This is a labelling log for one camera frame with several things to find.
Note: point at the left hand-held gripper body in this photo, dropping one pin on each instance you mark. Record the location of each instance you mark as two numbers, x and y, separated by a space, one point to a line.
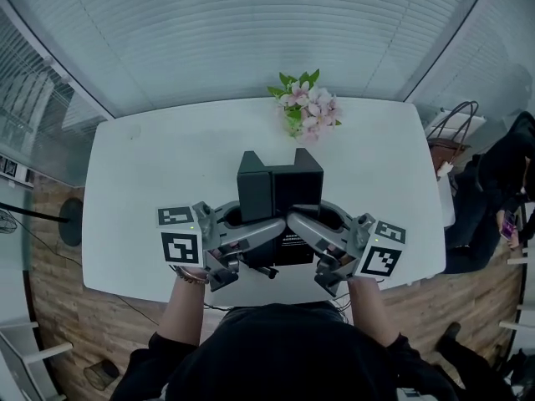
181 247

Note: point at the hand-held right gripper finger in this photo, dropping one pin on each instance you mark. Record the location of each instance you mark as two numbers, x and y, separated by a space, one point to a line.
313 230

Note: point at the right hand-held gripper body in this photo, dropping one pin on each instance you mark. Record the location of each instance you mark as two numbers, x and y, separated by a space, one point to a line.
378 257

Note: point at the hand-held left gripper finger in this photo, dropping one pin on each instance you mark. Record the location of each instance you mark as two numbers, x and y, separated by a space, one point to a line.
259 232

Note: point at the black telephone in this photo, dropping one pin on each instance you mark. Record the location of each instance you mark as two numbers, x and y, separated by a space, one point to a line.
276 186

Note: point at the person's right forearm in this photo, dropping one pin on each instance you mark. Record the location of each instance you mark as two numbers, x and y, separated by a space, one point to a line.
370 311

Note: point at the person's left forearm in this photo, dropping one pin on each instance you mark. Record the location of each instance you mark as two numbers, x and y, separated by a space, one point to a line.
181 311

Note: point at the black round stand base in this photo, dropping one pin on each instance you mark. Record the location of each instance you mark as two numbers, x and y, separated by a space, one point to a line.
72 224

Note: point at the pink flower bouquet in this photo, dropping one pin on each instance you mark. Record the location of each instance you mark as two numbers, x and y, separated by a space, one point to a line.
311 107

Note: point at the brown handbag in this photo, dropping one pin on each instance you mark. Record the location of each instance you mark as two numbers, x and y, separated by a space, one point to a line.
445 153

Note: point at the person's black clothed body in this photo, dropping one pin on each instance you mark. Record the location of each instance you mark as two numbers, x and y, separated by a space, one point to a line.
284 357

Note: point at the dark object on floor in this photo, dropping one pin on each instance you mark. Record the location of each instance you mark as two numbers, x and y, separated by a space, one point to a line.
101 375

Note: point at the black stand pole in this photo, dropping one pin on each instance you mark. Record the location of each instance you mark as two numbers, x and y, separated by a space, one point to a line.
29 211

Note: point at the white shelf frame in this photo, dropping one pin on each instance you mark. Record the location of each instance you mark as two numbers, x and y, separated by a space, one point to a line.
25 349

